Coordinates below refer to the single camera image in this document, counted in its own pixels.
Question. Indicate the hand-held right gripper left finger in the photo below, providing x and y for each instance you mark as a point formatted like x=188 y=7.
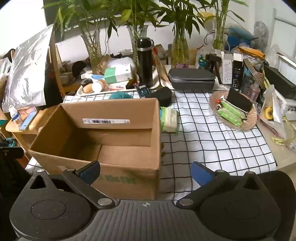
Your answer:
x=90 y=172

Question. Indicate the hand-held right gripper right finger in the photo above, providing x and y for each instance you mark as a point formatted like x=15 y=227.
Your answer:
x=201 y=173

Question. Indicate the brown cardboard box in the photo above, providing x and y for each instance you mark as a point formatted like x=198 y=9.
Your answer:
x=129 y=162

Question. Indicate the green wet wipes pack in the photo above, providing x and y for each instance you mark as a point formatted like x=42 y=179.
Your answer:
x=170 y=119

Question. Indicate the teal mesh sponge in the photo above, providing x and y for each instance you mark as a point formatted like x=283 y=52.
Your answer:
x=120 y=95

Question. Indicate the black oval pouch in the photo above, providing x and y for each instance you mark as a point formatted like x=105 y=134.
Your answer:
x=161 y=96

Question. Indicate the white black checkered tablecloth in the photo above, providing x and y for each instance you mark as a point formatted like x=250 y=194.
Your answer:
x=208 y=143

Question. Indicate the green packet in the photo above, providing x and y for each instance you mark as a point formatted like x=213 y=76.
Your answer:
x=227 y=114
x=231 y=120
x=231 y=109

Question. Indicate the clear glass plate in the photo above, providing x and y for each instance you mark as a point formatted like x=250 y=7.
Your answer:
x=248 y=124

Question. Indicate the small red white trinket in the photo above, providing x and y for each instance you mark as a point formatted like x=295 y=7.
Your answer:
x=218 y=103

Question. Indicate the white rectangular tray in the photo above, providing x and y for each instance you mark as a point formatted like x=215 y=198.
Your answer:
x=79 y=92

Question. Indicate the blue flat packet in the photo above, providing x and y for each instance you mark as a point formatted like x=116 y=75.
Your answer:
x=27 y=120

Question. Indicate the black flat pouch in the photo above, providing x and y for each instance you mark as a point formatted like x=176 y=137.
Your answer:
x=239 y=99

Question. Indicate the tan round pouch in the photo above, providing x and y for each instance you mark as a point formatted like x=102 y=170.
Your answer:
x=88 y=88

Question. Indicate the gold ribbon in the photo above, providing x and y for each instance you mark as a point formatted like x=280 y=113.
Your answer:
x=279 y=140

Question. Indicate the white orange jar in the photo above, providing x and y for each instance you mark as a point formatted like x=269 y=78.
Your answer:
x=98 y=87

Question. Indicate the wooden framed dark board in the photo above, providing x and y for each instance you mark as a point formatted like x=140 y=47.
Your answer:
x=52 y=92

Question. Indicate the pink packet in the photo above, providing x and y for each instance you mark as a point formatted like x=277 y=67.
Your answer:
x=24 y=112

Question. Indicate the white flat box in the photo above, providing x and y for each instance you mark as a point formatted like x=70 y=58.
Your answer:
x=118 y=87

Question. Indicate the yellow tape measure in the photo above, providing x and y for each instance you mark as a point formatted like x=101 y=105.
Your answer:
x=269 y=113

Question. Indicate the black tape roll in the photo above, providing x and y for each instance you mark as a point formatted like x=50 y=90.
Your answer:
x=86 y=81

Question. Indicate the small white bottle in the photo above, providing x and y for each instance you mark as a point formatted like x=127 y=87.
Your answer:
x=15 y=115

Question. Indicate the grey zip case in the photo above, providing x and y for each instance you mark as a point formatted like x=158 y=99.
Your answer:
x=192 y=78

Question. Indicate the white blue spray bottle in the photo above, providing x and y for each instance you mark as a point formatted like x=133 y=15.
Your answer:
x=92 y=76

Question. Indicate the pink bottle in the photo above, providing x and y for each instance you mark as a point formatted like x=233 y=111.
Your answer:
x=254 y=91

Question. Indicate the cream plate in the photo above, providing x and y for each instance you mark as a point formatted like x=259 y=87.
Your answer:
x=155 y=83

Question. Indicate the green white tissue pack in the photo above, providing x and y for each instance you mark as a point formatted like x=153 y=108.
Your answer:
x=118 y=74

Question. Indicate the clear plastic bag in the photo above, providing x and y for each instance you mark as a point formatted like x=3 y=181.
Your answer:
x=271 y=97

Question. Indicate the blue tall box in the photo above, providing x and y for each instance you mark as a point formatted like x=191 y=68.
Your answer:
x=247 y=78

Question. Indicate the black tall box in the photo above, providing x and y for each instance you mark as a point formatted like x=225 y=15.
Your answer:
x=237 y=71

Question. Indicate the white tall box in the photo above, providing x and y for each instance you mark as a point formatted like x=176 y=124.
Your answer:
x=226 y=68

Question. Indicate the black small tripod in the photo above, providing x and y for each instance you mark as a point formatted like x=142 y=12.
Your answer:
x=214 y=63

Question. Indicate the brown paper bag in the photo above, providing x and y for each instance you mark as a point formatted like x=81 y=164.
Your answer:
x=104 y=62

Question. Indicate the tan standing paper bag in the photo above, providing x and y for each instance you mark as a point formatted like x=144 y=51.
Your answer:
x=161 y=69

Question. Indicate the blue yellow printed pouch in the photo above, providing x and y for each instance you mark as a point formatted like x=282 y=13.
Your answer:
x=203 y=60

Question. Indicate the white plastic package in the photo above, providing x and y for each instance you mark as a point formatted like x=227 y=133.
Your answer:
x=120 y=61

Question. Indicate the striped ribbon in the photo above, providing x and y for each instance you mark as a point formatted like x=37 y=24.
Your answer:
x=255 y=70

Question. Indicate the silver foil bag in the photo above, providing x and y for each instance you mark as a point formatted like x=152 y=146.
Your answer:
x=27 y=74

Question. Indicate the glass vase with bamboo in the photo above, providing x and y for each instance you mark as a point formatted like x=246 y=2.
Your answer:
x=93 y=53
x=180 y=51
x=219 y=39
x=136 y=46

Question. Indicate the black thermos bottle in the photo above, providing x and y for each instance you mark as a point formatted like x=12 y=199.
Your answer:
x=144 y=62

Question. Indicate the black flat device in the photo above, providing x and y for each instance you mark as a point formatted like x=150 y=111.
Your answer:
x=281 y=78

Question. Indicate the yellow cloth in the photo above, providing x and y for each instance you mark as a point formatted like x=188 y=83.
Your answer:
x=251 y=52

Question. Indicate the blue bag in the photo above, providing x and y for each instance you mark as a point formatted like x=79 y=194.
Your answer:
x=238 y=34

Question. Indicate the small black digital camera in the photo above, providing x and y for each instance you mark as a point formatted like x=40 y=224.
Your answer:
x=143 y=90

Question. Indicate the white metal frame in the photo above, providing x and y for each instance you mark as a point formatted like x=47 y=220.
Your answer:
x=275 y=27

